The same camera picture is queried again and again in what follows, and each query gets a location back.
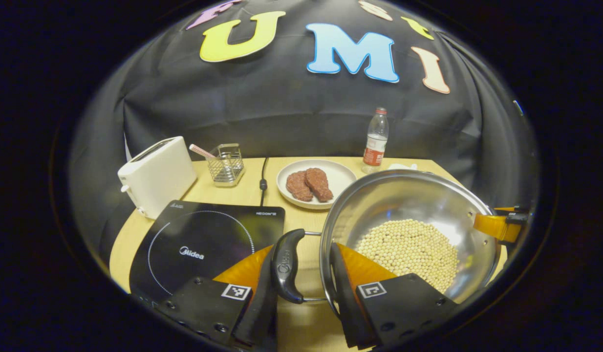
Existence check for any pile of yellow soybeans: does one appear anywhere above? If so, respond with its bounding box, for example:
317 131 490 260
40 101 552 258
354 219 461 294

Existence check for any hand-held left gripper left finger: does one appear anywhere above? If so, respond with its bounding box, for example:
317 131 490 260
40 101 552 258
155 244 279 352

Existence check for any white toaster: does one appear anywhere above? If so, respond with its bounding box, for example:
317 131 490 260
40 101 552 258
117 136 198 220

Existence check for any brown meat slice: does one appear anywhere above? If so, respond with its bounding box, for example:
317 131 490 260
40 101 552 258
286 171 314 202
304 168 334 202

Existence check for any pink striped stick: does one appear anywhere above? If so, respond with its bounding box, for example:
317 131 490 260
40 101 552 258
189 144 217 161

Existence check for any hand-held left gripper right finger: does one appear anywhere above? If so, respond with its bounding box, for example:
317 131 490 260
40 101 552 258
329 242 459 350

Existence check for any metal wire basket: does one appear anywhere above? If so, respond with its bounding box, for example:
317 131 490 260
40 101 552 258
206 143 245 188

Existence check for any clear plastic water bottle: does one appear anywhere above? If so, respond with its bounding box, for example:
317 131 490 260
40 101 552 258
362 108 389 175

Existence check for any black backdrop cloth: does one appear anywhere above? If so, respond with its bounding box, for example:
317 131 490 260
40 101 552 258
69 0 539 274

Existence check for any black power cable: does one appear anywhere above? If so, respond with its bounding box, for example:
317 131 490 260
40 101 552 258
259 156 270 207

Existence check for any white round plate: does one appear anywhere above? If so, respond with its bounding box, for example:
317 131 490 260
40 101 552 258
276 159 358 210

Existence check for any steel pot with black handle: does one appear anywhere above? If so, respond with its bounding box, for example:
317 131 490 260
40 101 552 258
270 169 508 318

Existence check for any black induction cooktop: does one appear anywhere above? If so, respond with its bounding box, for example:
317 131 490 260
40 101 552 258
129 199 286 306

